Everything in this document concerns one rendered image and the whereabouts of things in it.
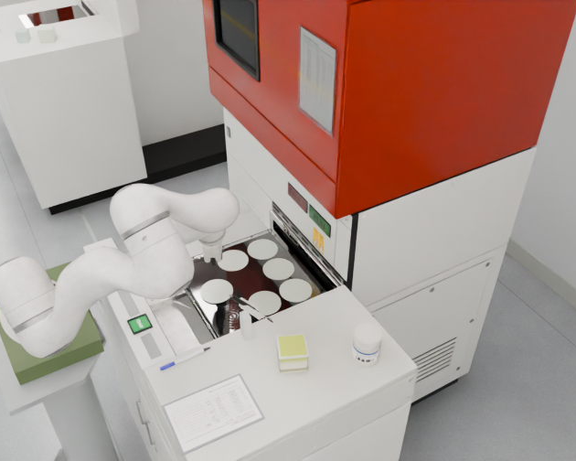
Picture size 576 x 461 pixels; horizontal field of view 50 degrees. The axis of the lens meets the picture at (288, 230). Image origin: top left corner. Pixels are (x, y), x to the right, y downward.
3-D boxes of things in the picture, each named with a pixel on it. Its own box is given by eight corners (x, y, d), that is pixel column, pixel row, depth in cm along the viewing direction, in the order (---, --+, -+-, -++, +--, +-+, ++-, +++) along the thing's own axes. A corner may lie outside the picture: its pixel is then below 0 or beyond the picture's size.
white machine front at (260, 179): (234, 180, 248) (228, 89, 222) (349, 314, 194) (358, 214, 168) (227, 183, 247) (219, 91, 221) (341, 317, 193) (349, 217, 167)
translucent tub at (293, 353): (304, 349, 165) (304, 332, 161) (308, 372, 159) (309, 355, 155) (276, 351, 164) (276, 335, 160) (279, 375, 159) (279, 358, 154)
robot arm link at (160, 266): (27, 289, 148) (61, 348, 149) (-14, 309, 137) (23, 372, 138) (176, 201, 124) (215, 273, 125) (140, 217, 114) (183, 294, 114)
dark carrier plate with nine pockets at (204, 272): (270, 232, 212) (270, 231, 212) (324, 296, 189) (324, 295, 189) (176, 267, 199) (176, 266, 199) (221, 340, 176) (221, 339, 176)
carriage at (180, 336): (162, 284, 199) (161, 278, 198) (209, 365, 175) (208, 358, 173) (138, 294, 196) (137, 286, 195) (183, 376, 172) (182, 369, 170)
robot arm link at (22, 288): (25, 344, 155) (21, 348, 132) (-13, 278, 153) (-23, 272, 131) (70, 318, 159) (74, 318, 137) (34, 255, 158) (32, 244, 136)
